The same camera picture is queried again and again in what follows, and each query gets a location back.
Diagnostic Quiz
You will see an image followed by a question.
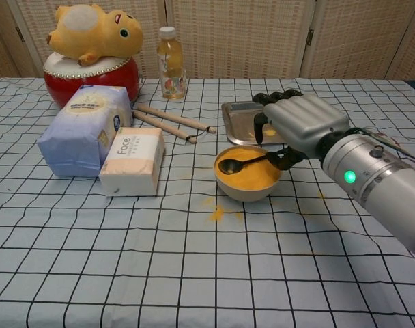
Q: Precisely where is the woven folding screen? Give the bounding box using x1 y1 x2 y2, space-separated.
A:
0 0 415 81

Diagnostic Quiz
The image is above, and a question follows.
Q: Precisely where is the beige bowl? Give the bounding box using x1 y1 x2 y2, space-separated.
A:
213 145 283 202

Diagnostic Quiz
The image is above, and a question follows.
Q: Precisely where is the pink tissue pack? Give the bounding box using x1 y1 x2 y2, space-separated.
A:
98 127 167 197

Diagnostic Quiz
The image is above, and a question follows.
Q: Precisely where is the yellow drink bottle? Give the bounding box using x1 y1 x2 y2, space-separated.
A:
156 26 188 103

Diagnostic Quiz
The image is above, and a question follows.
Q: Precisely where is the black spoon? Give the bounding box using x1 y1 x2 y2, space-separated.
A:
218 155 270 175

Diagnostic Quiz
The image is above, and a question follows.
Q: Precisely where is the stainless steel tray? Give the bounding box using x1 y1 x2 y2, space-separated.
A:
220 100 292 146

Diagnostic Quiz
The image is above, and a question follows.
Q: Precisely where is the red drum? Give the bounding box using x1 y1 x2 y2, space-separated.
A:
42 53 142 109

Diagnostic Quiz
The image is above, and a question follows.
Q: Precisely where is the wooden drumstick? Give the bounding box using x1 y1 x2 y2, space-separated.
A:
132 109 198 144
135 104 217 134

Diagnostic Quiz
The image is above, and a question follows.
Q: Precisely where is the blue checkered tablecloth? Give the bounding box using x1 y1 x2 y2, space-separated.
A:
0 77 415 328

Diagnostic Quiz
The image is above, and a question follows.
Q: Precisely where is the yellow plush toy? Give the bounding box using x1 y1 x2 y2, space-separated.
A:
45 3 144 67

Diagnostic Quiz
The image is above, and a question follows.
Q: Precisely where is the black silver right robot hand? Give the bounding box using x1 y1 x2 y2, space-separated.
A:
251 89 352 171

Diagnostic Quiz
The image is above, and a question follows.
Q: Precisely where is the blue tissue pack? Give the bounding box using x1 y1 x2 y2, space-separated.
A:
36 84 134 178

